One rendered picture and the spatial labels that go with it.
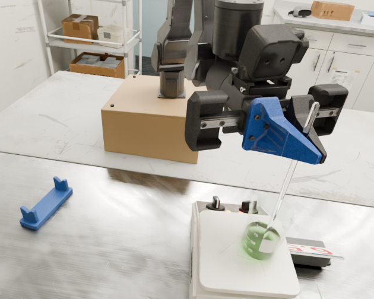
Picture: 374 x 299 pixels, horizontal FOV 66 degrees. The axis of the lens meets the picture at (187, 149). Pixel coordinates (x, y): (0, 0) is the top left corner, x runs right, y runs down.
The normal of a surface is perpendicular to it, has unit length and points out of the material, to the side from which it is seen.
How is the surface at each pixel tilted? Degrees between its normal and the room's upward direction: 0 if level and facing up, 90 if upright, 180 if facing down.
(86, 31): 88
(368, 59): 90
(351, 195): 0
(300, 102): 43
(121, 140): 90
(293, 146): 90
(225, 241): 0
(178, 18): 105
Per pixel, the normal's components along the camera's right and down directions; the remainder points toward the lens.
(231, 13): -0.36, 0.51
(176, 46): 0.27, 0.86
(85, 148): 0.09, -0.81
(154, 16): -0.11, 0.56
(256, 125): 0.32, 0.54
